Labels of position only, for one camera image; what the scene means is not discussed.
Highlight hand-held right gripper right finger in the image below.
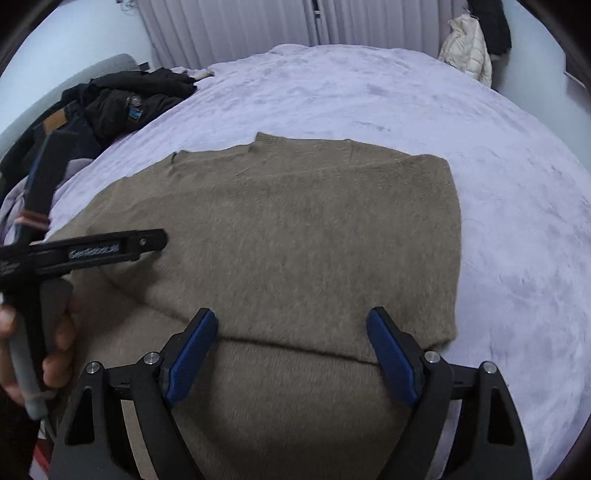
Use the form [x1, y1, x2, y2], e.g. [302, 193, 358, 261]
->
[366, 306, 534, 480]

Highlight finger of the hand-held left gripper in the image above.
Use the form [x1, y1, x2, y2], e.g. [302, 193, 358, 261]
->
[46, 229, 168, 254]

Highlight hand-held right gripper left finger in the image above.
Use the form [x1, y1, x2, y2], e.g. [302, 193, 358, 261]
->
[48, 308, 219, 480]

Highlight olive brown knit sweater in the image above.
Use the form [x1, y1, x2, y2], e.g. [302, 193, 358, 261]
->
[46, 131, 462, 480]

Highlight person's left hand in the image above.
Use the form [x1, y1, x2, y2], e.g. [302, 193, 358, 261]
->
[0, 298, 81, 407]

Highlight dark blue jeans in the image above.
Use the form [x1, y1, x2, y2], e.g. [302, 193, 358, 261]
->
[0, 99, 105, 185]

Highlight black jacket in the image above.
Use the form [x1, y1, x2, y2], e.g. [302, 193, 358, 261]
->
[62, 68, 198, 144]

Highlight small white cloth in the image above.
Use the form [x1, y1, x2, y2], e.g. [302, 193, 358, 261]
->
[171, 66, 215, 80]

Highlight grey upholstered headboard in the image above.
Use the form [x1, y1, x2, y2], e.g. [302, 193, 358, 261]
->
[0, 53, 151, 139]

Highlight lavender fleece blanket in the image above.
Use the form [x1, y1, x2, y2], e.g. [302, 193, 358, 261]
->
[0, 44, 588, 480]

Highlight grey pleated curtains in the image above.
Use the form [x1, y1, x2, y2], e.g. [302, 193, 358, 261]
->
[136, 0, 462, 70]

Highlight cream puffer jacket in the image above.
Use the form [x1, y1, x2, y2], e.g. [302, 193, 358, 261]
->
[438, 13, 493, 88]

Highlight dark hanging coat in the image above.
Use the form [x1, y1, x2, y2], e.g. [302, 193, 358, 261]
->
[466, 0, 512, 58]

